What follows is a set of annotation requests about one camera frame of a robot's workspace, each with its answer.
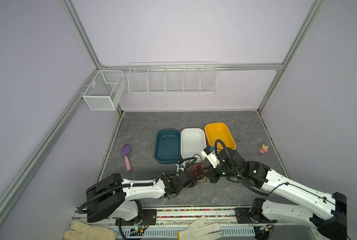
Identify red cables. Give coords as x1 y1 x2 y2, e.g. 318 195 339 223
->
186 163 209 184

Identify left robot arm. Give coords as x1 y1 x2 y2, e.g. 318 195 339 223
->
77 171 197 223

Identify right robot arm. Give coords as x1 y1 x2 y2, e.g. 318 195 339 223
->
200 147 347 240

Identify teal plastic bin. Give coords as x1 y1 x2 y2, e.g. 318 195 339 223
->
155 129 181 164

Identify white plastic bin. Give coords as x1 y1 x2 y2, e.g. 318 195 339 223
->
180 128 206 163

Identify yellow plastic bin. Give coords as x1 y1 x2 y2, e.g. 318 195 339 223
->
204 123 236 150

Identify right white work glove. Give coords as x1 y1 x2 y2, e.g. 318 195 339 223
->
178 216 222 240

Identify white work glove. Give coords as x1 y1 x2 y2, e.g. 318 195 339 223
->
178 216 222 240
64 222 118 240

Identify pink toy cup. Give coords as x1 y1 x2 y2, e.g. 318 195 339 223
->
259 144 269 154

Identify purple pink brush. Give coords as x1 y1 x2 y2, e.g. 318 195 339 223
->
121 145 132 172

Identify left white work glove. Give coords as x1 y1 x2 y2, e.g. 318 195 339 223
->
64 222 118 240

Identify small white mesh basket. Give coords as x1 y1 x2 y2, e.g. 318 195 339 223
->
83 70 127 111

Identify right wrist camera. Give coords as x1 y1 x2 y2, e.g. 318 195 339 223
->
201 147 220 169

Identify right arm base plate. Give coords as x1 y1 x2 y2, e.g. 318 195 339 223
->
234 207 277 224

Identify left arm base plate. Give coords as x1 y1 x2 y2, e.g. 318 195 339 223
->
115 209 157 226

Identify long white wire rack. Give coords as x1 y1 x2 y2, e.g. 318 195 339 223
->
128 62 218 94

